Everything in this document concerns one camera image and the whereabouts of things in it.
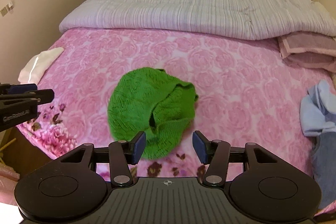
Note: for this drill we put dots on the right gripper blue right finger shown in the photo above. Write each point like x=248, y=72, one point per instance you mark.
x=216, y=155

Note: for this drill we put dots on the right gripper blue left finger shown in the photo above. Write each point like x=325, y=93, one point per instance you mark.
x=122, y=154

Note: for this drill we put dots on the green knitted sweater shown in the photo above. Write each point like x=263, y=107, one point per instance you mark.
x=155, y=102

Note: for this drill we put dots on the pink floral bed blanket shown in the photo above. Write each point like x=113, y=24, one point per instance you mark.
x=104, y=85

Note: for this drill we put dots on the blue denim garment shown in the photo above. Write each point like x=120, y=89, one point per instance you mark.
x=323, y=163

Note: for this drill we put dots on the light blue shirt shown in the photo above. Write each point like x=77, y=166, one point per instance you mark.
x=317, y=110

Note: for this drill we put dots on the mauve pillow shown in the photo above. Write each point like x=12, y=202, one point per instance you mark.
x=308, y=50

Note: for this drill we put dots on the grey striped quilt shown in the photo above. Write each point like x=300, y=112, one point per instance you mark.
x=239, y=19

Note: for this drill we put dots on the wall switch pair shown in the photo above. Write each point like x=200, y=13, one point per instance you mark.
x=7, y=8

